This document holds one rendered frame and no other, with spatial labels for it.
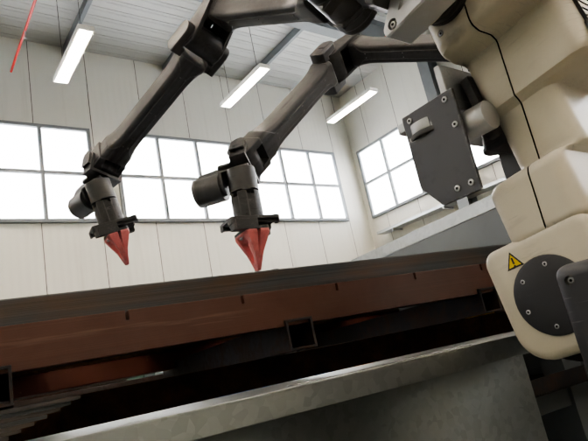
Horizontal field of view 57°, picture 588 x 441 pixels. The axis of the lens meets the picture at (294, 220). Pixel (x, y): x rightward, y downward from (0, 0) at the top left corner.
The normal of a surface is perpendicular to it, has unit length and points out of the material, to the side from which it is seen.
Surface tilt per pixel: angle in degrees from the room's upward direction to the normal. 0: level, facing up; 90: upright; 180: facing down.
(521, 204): 90
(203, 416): 90
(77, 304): 90
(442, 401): 90
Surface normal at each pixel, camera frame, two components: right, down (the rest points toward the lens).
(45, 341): 0.44, -0.31
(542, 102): -0.79, 0.00
